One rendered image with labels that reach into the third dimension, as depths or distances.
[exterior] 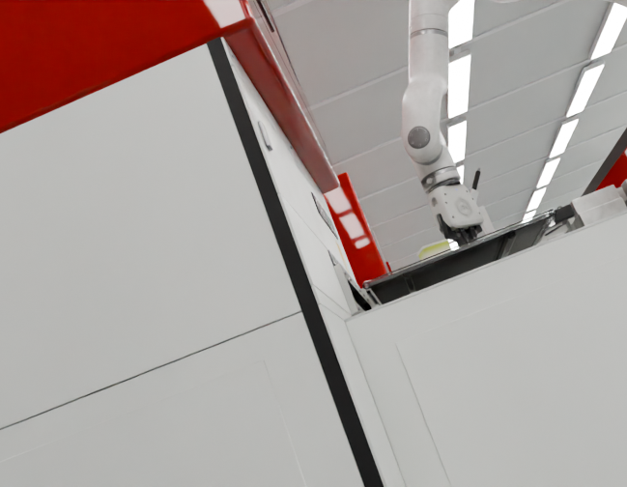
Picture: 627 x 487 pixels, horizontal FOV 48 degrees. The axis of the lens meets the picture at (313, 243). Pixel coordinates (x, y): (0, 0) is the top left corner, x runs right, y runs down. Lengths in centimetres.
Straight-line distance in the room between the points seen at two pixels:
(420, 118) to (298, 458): 84
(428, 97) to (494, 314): 60
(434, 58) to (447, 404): 83
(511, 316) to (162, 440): 51
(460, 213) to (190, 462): 84
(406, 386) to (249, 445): 28
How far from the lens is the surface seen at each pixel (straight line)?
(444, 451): 106
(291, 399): 88
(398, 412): 106
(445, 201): 151
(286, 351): 88
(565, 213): 136
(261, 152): 94
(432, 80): 158
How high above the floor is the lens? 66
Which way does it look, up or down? 15 degrees up
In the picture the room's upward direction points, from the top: 20 degrees counter-clockwise
